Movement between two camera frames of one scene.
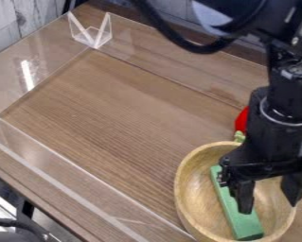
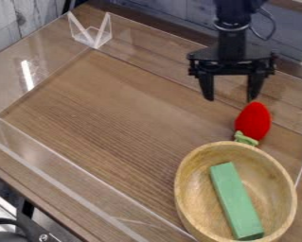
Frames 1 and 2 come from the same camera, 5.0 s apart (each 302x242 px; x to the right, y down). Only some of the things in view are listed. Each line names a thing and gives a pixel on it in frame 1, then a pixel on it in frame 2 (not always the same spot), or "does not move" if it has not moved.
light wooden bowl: (198, 203) does not move
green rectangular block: (245, 225) does not move
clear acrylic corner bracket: (91, 37) does not move
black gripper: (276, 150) -> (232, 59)
